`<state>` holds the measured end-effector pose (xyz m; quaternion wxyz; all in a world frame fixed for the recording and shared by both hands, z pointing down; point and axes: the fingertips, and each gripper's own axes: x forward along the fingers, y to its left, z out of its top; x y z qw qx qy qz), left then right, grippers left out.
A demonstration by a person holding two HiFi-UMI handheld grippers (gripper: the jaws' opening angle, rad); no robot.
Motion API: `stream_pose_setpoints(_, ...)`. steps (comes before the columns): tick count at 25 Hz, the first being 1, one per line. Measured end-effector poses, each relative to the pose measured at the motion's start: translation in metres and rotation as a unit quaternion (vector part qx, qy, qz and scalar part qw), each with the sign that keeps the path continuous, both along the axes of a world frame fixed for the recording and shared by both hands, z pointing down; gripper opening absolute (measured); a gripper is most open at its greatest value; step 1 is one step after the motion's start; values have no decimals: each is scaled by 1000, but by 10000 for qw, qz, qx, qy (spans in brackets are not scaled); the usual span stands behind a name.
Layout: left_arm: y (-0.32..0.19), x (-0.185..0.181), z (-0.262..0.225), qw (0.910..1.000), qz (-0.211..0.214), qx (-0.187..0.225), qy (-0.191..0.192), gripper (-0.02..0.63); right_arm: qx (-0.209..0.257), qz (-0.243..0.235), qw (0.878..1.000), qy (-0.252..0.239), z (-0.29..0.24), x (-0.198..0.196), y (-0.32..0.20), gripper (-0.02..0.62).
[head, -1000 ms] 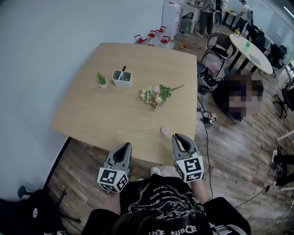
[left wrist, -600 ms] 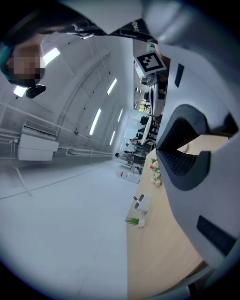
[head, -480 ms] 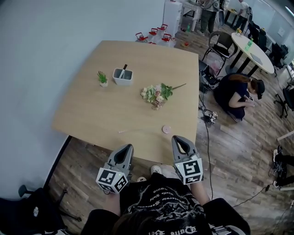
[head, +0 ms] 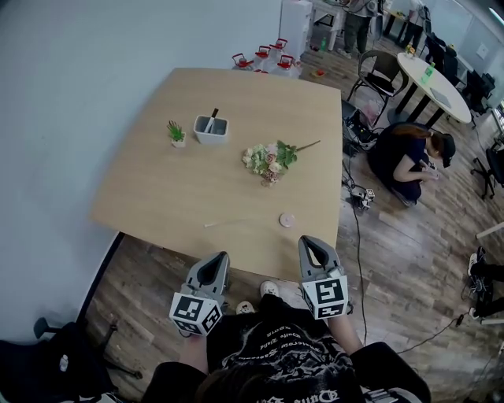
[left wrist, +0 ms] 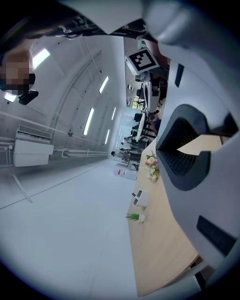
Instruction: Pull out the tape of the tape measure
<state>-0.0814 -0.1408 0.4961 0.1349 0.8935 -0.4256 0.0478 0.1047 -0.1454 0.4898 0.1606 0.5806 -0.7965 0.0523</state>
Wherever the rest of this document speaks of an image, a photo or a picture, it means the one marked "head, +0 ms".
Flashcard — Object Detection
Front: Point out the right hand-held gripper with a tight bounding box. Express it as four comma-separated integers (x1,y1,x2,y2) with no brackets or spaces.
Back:
298,235,349,320

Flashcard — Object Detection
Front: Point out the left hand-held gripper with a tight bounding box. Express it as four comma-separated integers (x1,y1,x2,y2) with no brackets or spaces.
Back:
169,252,231,338

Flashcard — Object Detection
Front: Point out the person's right forearm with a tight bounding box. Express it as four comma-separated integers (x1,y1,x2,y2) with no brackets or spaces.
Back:
325,313,364,358

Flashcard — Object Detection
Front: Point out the person's left forearm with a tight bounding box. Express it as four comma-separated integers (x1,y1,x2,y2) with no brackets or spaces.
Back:
178,333,210,375

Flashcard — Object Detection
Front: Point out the person's right white shoe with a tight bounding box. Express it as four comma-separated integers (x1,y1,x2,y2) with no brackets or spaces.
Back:
259,279,280,299

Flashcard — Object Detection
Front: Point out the spare gripper device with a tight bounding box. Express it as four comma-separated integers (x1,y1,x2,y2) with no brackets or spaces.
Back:
351,187,376,209

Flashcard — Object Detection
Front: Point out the person's black printed shirt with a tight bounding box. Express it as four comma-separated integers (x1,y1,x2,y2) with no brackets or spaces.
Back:
143,293,433,403

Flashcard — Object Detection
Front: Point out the artificial flower bouquet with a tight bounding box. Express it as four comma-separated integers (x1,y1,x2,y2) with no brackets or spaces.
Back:
241,139,322,189

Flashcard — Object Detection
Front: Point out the black equipment box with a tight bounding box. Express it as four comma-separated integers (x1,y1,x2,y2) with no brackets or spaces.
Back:
340,99,377,157

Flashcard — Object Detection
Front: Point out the white rectangular holder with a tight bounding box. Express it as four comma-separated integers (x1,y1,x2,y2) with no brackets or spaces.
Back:
192,114,230,146

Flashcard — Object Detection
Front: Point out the small potted green plant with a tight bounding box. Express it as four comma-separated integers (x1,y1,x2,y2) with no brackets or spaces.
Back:
165,120,187,149

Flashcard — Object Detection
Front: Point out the pink plastic bag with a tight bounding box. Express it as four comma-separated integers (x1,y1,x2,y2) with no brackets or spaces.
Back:
361,99,382,122

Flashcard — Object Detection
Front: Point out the black and white pen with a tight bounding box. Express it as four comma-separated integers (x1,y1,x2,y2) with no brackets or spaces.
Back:
202,107,220,135

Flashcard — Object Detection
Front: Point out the black backpack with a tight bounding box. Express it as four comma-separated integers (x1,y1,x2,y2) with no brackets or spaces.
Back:
0,319,119,403

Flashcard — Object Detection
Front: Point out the clear water jug red cap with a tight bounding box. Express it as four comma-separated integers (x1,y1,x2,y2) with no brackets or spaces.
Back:
231,52,256,72
269,37,290,61
276,54,303,80
253,45,273,72

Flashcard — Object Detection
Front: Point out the black office chair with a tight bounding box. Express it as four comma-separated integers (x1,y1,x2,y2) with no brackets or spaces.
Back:
424,32,460,82
461,69,498,117
469,136,504,202

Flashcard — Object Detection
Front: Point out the olive metal chair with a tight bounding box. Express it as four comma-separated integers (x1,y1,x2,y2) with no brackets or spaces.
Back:
346,50,406,124

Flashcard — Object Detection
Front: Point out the grey laptop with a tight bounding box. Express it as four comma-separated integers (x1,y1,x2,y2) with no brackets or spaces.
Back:
429,87,453,108

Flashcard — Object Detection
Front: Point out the round white table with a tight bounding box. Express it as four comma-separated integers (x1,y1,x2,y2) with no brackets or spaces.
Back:
387,51,474,129

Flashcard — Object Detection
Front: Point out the long black cable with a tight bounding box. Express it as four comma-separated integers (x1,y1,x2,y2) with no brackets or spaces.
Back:
340,157,370,348

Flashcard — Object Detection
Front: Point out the black cable with plug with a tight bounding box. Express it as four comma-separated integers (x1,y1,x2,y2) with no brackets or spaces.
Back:
403,309,476,349

